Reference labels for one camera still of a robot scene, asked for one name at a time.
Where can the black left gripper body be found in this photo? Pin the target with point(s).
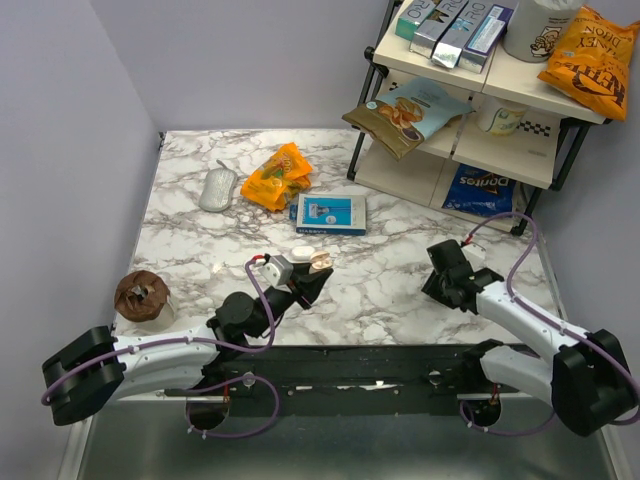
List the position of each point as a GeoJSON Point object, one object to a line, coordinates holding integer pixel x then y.
{"type": "Point", "coordinates": [289, 287]}

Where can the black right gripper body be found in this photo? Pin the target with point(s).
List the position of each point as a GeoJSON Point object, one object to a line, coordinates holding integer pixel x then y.
{"type": "Point", "coordinates": [437, 285]}

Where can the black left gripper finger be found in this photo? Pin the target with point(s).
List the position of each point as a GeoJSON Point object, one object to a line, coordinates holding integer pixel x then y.
{"type": "Point", "coordinates": [302, 273]}
{"type": "Point", "coordinates": [309, 293]}

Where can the white earbud charging case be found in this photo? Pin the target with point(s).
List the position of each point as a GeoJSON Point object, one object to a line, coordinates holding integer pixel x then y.
{"type": "Point", "coordinates": [302, 253]}

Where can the beige small earbud case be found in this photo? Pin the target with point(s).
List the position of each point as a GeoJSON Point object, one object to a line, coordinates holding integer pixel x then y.
{"type": "Point", "coordinates": [320, 260]}

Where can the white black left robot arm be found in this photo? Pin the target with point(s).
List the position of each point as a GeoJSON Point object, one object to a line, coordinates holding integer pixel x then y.
{"type": "Point", "coordinates": [98, 367]}

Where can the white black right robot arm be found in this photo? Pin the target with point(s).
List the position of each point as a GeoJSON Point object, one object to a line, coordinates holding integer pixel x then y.
{"type": "Point", "coordinates": [583, 376]}

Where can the blue Harry's razor box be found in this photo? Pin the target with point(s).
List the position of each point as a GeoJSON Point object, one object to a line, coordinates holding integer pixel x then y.
{"type": "Point", "coordinates": [329, 214]}

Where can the blue Doritos bag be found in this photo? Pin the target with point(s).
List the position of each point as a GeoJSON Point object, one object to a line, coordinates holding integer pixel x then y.
{"type": "Point", "coordinates": [479, 192]}

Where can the orange candy bag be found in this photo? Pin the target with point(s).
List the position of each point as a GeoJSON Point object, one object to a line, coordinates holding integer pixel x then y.
{"type": "Point", "coordinates": [284, 175]}

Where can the grey glitter pouch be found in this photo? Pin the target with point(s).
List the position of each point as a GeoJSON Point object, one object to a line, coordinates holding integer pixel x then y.
{"type": "Point", "coordinates": [218, 189]}

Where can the brown paper cupcake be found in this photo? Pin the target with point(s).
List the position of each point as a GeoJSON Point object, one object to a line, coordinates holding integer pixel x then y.
{"type": "Point", "coordinates": [144, 300]}

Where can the black beige shelf rack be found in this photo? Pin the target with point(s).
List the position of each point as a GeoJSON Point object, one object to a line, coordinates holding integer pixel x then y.
{"type": "Point", "coordinates": [538, 155]}

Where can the blue gold chips bag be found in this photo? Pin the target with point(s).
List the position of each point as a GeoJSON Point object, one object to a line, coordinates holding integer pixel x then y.
{"type": "Point", "coordinates": [402, 119]}

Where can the white yellow cup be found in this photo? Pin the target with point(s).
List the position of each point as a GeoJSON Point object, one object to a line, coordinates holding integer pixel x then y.
{"type": "Point", "coordinates": [499, 117]}

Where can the silver RO box middle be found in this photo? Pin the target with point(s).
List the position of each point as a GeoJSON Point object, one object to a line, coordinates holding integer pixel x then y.
{"type": "Point", "coordinates": [449, 48]}

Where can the silver ro box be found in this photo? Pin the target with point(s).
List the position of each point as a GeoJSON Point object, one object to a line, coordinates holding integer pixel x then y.
{"type": "Point", "coordinates": [449, 48]}
{"type": "Point", "coordinates": [435, 26]}

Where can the silver RO box left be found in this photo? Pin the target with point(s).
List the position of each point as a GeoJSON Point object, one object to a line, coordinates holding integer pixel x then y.
{"type": "Point", "coordinates": [435, 26]}

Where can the purple blue box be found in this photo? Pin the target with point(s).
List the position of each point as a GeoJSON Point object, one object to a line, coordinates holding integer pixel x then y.
{"type": "Point", "coordinates": [481, 44]}

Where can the green RO box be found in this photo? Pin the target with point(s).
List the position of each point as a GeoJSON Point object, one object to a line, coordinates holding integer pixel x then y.
{"type": "Point", "coordinates": [413, 16]}

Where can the orange honey dijon chips bag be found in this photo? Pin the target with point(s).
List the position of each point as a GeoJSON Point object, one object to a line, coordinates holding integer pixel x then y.
{"type": "Point", "coordinates": [591, 63]}

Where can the white popcorn tub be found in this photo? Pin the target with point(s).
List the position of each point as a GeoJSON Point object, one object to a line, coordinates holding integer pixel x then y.
{"type": "Point", "coordinates": [536, 26]}

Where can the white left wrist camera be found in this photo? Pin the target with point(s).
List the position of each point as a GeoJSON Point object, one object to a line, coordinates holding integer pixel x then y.
{"type": "Point", "coordinates": [276, 270]}

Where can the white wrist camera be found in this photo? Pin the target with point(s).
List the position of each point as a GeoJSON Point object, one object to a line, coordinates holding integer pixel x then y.
{"type": "Point", "coordinates": [276, 270]}
{"type": "Point", "coordinates": [475, 255]}

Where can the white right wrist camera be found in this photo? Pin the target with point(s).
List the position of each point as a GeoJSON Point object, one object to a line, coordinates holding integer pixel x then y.
{"type": "Point", "coordinates": [475, 255]}

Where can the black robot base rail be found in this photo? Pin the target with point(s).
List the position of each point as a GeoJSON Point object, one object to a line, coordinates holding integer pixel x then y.
{"type": "Point", "coordinates": [352, 380]}

